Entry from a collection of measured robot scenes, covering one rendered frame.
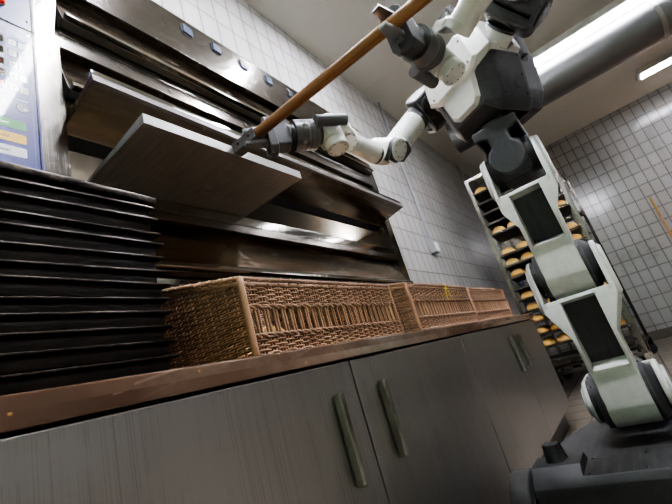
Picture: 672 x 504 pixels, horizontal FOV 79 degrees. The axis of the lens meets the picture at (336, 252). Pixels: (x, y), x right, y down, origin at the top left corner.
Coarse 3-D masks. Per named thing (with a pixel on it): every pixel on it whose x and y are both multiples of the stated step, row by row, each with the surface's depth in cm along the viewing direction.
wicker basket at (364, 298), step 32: (192, 288) 78; (224, 288) 72; (256, 288) 73; (288, 288) 80; (320, 288) 89; (352, 288) 99; (384, 288) 112; (192, 320) 77; (224, 320) 72; (256, 320) 70; (288, 320) 135; (320, 320) 84; (352, 320) 93; (384, 320) 106; (192, 352) 77; (256, 352) 67
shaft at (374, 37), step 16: (416, 0) 84; (432, 0) 84; (400, 16) 86; (352, 48) 92; (368, 48) 91; (336, 64) 95; (352, 64) 94; (320, 80) 97; (304, 96) 100; (288, 112) 104; (256, 128) 109; (272, 128) 108
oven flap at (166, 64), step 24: (72, 24) 121; (96, 24) 133; (120, 48) 133; (144, 48) 147; (168, 72) 147; (192, 72) 165; (216, 96) 164; (240, 96) 186; (288, 120) 215; (360, 168) 254
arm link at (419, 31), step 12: (408, 24) 89; (420, 24) 96; (408, 36) 88; (420, 36) 93; (432, 36) 94; (396, 48) 91; (408, 48) 89; (420, 48) 93; (432, 48) 95; (408, 60) 98; (420, 60) 96; (432, 60) 98
